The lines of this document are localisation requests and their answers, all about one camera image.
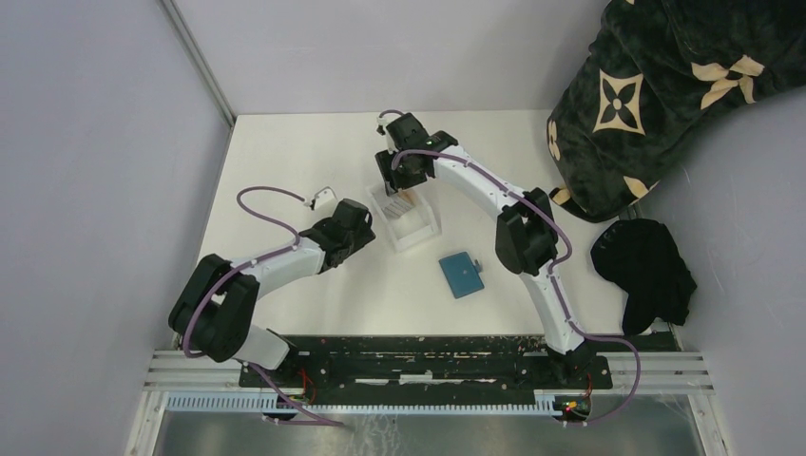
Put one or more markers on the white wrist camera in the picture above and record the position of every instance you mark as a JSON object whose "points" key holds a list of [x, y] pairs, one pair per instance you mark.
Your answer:
{"points": [[323, 201], [381, 125]]}

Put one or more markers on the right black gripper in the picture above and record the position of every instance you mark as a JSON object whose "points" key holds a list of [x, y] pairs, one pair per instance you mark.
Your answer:
{"points": [[393, 179]]}

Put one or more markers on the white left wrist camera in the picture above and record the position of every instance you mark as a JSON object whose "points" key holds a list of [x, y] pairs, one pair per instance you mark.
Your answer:
{"points": [[323, 201]]}

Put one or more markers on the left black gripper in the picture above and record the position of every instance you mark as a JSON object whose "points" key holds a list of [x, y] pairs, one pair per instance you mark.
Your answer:
{"points": [[364, 236]]}

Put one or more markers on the clear plastic card box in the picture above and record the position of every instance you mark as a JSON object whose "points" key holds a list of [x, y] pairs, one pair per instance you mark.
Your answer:
{"points": [[417, 226]]}

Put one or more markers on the black cloth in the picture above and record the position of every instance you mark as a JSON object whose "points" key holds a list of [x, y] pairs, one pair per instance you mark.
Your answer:
{"points": [[641, 257]]}

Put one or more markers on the stack of credit cards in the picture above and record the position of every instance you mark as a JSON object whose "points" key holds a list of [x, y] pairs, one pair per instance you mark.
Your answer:
{"points": [[397, 205]]}

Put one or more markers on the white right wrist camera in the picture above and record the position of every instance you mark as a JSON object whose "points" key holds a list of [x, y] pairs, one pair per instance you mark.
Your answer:
{"points": [[381, 125]]}

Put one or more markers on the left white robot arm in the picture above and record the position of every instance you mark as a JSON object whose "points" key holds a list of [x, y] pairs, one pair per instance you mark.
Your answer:
{"points": [[215, 310]]}

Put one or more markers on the blue leather card holder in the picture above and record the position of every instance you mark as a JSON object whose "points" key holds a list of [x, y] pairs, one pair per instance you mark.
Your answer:
{"points": [[462, 274]]}

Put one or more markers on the white slotted cable duct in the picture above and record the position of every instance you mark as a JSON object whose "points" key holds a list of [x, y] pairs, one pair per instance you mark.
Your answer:
{"points": [[266, 402]]}

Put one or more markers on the aluminium rail frame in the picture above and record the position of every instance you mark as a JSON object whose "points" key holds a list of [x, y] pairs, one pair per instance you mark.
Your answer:
{"points": [[676, 372]]}

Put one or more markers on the black floral patterned blanket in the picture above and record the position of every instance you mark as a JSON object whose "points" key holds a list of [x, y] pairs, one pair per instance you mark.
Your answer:
{"points": [[655, 73]]}

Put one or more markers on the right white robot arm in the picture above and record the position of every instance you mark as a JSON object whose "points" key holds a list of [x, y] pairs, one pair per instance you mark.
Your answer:
{"points": [[526, 233]]}

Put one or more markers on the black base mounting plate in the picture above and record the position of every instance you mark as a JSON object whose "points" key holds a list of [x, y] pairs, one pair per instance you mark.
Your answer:
{"points": [[441, 394]]}

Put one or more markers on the aluminium corner post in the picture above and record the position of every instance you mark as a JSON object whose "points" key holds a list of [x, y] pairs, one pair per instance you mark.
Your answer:
{"points": [[194, 53]]}

